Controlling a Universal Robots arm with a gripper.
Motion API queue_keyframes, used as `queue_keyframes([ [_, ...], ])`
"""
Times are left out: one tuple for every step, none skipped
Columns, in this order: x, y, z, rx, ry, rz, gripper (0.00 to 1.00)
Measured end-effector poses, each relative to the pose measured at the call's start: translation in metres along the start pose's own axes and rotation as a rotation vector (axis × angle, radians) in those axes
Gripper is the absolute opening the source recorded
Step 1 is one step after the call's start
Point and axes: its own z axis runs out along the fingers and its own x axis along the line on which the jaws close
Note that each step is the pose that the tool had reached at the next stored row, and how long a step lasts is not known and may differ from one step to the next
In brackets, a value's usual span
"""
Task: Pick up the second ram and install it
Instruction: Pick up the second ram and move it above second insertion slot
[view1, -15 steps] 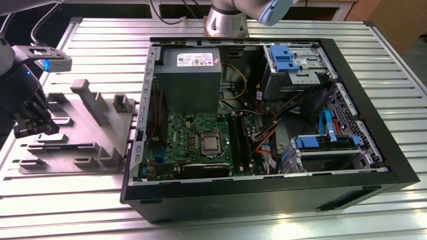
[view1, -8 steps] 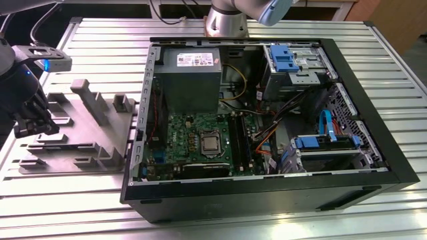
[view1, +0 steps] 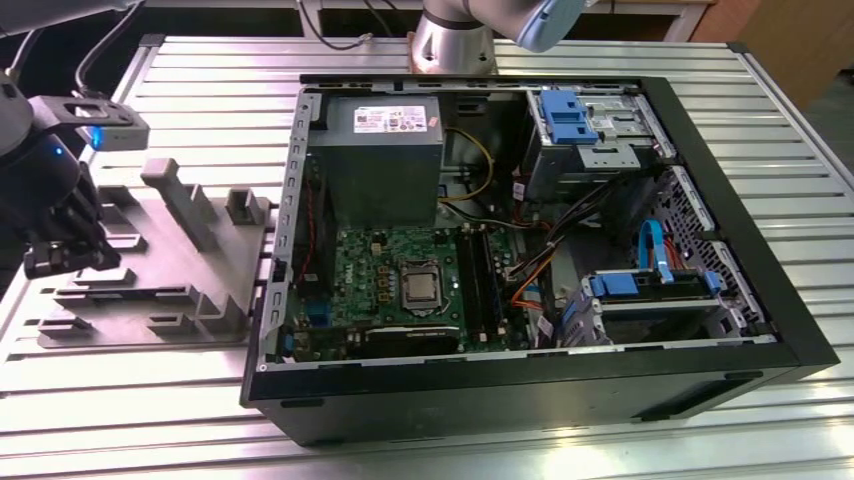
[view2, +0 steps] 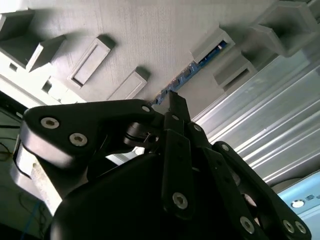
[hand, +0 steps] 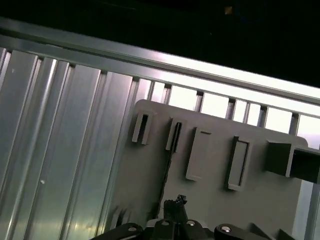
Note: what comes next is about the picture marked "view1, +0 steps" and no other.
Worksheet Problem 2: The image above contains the blue drive bay latch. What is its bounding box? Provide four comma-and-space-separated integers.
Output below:
541, 89, 598, 146

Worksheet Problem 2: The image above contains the grey network cable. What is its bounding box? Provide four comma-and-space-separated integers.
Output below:
297, 0, 377, 51

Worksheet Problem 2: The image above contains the black graphics card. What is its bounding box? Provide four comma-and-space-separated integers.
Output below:
346, 324, 462, 357

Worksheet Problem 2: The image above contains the yellow and black wire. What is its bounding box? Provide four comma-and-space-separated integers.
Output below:
439, 127, 495, 204

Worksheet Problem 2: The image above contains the orange wire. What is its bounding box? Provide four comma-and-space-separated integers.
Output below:
510, 252, 560, 321

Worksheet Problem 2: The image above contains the black camera cable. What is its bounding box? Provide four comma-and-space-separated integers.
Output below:
6, 0, 146, 99

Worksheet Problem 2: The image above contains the square brown base plate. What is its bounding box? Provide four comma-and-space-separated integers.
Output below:
405, 30, 429, 76

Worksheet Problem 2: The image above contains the grey parts rack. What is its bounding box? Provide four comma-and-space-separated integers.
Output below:
36, 158, 279, 350

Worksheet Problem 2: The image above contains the green motherboard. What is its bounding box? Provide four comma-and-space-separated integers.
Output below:
286, 224, 535, 359

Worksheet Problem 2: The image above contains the black PC case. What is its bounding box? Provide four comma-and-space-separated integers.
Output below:
239, 74, 841, 446

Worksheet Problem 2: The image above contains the red and black power wire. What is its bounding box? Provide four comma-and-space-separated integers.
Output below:
507, 167, 546, 229

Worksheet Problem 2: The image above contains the black RAM slot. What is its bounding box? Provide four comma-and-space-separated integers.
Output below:
475, 223, 507, 339
458, 223, 490, 344

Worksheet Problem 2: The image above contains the hard disk in blue carrier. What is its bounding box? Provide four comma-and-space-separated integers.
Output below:
586, 268, 730, 346

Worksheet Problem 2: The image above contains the grey power supply unit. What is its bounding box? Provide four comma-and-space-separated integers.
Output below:
313, 95, 446, 229

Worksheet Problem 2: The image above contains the brown wooden cabinet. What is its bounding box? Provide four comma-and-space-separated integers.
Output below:
693, 0, 854, 109

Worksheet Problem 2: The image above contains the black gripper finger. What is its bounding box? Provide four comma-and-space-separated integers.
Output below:
23, 194, 79, 280
66, 172, 123, 274

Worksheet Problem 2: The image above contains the silver CPU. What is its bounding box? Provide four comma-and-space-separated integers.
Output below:
406, 272, 439, 301

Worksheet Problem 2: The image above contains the grey and black wire bundle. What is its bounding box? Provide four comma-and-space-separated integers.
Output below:
437, 197, 535, 231

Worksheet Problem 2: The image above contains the blue flat data wire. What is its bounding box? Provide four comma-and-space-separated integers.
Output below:
638, 219, 676, 286

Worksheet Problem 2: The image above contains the metal socket cover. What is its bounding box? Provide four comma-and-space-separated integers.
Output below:
398, 259, 447, 311

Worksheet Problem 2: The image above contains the metal drive cage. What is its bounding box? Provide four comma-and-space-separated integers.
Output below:
523, 89, 676, 201

